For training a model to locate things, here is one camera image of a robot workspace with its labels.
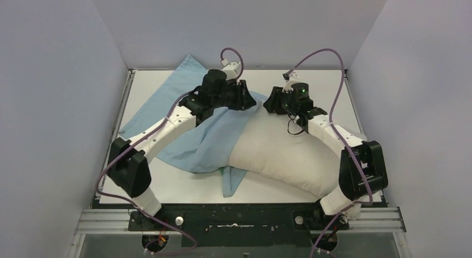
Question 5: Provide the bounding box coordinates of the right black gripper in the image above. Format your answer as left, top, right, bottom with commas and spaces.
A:
264, 87, 298, 115

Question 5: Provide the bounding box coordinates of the white pillow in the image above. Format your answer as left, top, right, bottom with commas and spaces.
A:
228, 107, 340, 204

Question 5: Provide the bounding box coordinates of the green and blue pillowcase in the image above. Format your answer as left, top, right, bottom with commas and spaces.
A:
119, 55, 267, 197

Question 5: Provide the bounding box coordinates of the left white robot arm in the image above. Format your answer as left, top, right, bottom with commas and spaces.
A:
105, 70, 256, 229

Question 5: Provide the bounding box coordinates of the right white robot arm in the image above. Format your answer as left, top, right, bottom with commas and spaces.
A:
263, 82, 389, 229

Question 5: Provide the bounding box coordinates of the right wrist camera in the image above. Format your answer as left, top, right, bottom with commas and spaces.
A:
283, 71, 302, 92

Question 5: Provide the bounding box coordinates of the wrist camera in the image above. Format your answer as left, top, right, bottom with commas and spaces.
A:
221, 59, 242, 80
283, 71, 302, 92

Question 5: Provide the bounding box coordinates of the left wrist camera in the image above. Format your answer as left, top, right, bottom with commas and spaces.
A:
221, 59, 242, 80

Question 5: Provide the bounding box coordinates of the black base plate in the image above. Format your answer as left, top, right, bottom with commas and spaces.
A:
127, 202, 349, 249

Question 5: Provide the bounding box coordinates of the aluminium frame rail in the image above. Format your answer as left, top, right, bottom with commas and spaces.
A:
66, 68, 136, 257

